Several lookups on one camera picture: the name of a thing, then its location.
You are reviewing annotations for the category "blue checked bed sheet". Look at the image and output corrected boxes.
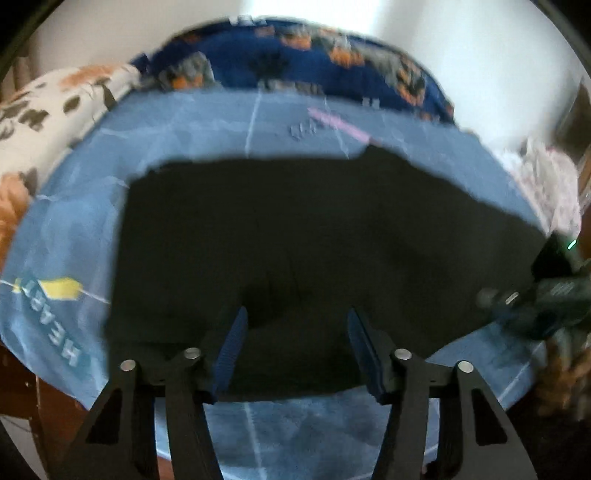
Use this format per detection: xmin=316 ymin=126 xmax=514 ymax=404
xmin=1 ymin=91 xmax=545 ymax=479

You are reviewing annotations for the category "beige striped curtain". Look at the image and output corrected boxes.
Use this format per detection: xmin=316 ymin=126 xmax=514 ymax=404
xmin=1 ymin=43 xmax=36 ymax=102

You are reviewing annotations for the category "brown wooden bed frame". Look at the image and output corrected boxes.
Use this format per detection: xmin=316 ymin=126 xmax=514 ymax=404
xmin=1 ymin=347 xmax=160 ymax=479

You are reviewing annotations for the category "white orange floral pillow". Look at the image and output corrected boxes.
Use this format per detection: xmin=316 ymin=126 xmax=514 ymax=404
xmin=1 ymin=64 xmax=140 ymax=261

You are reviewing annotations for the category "black pants orange lining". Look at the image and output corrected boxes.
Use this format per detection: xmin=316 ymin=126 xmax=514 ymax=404
xmin=104 ymin=147 xmax=546 ymax=401

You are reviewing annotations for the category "navy dog print blanket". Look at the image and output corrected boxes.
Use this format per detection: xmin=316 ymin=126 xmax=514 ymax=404
xmin=131 ymin=17 xmax=454 ymax=124

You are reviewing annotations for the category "white pink crumpled cloth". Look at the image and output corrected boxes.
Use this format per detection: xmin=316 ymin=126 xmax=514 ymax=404
xmin=496 ymin=138 xmax=582 ymax=240

